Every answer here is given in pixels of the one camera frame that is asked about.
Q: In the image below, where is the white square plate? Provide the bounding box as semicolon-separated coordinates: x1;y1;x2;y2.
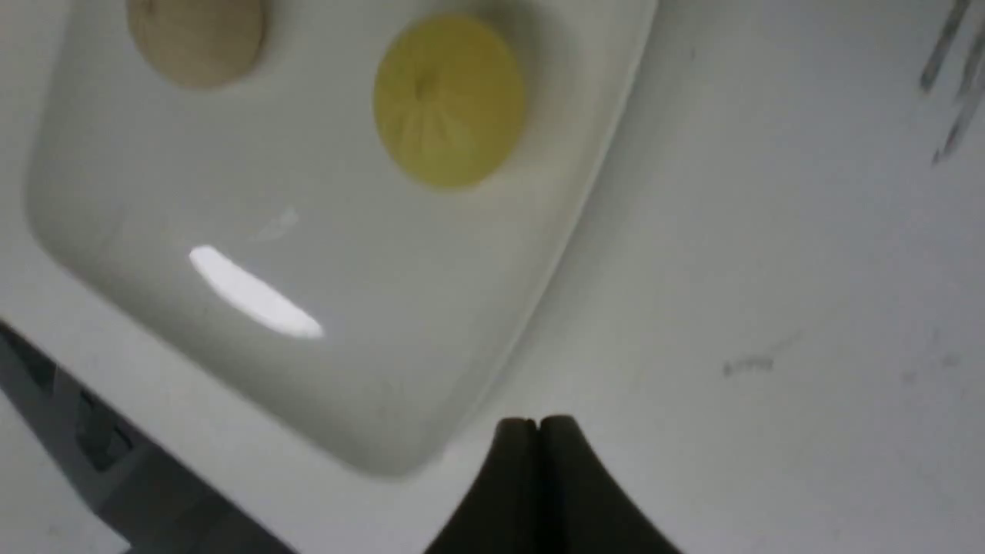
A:
25;1;659;476

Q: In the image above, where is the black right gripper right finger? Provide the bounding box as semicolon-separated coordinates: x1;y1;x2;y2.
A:
539;415;679;553

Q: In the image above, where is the yellow steamed bun on plate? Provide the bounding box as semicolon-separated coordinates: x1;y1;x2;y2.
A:
372;12;526;187

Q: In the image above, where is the white steamed bun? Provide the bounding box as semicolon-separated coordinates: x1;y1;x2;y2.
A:
125;1;267;90

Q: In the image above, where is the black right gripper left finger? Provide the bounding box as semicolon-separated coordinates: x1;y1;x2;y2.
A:
426;418;539;553

